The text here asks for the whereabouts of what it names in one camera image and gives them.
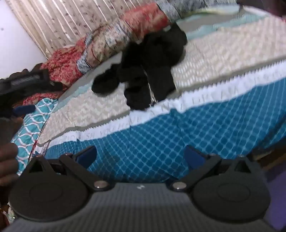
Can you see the wooden bed frame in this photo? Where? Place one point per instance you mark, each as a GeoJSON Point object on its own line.
{"type": "Point", "coordinates": [270, 156]}

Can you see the teal wavy patterned pillow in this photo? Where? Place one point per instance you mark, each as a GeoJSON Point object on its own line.
{"type": "Point", "coordinates": [33, 125]}

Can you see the person's left hand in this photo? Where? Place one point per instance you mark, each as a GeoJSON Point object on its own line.
{"type": "Point", "coordinates": [6, 158]}

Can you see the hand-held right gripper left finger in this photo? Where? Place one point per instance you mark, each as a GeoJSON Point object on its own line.
{"type": "Point", "coordinates": [86, 156]}

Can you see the grey patterned blanket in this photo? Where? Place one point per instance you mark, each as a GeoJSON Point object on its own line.
{"type": "Point", "coordinates": [176, 9]}

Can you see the cream floral curtain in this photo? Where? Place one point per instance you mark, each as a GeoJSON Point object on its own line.
{"type": "Point", "coordinates": [60, 20]}

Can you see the black pants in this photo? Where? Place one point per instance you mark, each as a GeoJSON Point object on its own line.
{"type": "Point", "coordinates": [152, 67]}

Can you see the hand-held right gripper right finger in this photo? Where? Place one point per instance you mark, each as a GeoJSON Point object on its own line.
{"type": "Point", "coordinates": [193, 156]}

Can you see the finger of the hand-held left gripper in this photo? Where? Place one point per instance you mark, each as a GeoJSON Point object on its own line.
{"type": "Point", "coordinates": [24, 109]}

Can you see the red floral quilt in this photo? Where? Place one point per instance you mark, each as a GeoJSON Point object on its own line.
{"type": "Point", "coordinates": [102, 42]}

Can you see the teal and cream patterned bedspread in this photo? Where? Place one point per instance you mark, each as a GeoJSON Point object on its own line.
{"type": "Point", "coordinates": [201, 125]}

